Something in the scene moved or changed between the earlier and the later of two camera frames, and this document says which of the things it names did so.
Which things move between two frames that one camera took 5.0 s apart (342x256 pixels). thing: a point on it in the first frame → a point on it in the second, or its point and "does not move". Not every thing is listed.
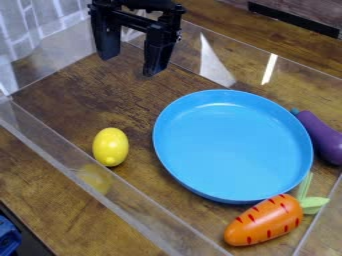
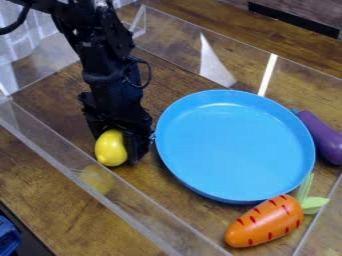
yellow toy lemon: (109, 146) does not move
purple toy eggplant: (326, 137) does not move
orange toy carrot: (273, 217) does not move
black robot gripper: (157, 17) → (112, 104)
